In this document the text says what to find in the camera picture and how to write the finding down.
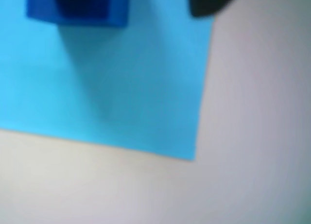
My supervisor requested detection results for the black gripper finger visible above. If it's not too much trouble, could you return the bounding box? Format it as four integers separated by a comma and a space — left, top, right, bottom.
189, 0, 242, 17

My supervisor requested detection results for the small blue cube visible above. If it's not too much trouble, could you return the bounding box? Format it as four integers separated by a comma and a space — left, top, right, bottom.
25, 0, 130, 28

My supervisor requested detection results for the tiny blue cube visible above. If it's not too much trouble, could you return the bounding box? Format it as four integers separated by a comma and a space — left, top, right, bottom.
54, 0, 111, 20

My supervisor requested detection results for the light blue paper square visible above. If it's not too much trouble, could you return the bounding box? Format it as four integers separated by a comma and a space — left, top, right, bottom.
0, 0, 217, 162

